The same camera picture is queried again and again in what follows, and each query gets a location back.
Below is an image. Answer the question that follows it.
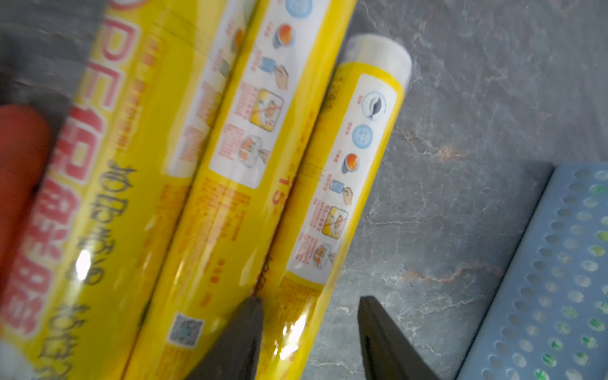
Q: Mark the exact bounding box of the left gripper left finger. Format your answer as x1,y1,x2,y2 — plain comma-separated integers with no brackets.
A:
185,296,264,380

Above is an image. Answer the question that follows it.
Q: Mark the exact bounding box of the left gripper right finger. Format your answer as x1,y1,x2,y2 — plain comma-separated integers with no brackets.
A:
357,295,439,380

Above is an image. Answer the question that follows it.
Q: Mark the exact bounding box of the yellow wrap roll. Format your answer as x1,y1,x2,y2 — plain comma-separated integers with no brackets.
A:
1,1,256,379
256,33,412,379
124,1,356,379

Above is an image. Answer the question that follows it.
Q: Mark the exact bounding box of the light blue plastic basket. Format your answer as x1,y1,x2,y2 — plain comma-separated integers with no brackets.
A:
459,162,607,379

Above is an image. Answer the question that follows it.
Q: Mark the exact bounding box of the red orange work glove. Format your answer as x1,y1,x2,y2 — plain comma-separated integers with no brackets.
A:
1,104,53,281

